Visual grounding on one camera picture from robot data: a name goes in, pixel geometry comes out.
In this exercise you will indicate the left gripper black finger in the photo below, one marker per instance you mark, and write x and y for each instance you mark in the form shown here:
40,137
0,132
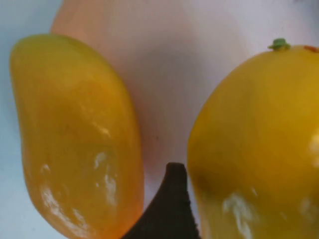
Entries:
172,211

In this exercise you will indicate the yellow plastic mango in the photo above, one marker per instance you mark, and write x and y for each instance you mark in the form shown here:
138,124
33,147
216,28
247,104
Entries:
256,129

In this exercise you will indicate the orange-tinted plastic mango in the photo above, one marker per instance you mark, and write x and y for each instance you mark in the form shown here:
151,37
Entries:
72,129

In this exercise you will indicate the pink plastic plate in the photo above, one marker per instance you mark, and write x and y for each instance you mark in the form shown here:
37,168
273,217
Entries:
169,74

